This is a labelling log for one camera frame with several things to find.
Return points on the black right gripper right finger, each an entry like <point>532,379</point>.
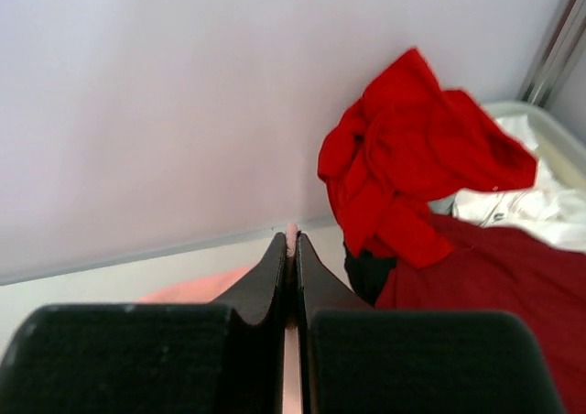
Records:
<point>356,359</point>

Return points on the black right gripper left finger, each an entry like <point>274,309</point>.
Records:
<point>225,356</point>

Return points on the salmon pink t shirt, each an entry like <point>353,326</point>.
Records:
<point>203,290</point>

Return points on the black garment in basket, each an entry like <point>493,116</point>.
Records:
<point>367,273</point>

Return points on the dark red shirt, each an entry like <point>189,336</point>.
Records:
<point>505,269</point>

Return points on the bright red shirt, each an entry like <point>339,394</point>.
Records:
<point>403,144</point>

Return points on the white shirt in basket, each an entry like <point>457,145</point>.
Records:
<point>550,211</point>

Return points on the white laundry basket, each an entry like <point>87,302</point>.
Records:
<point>564,154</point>

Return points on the right aluminium corner post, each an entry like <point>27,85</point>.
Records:
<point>558,53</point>

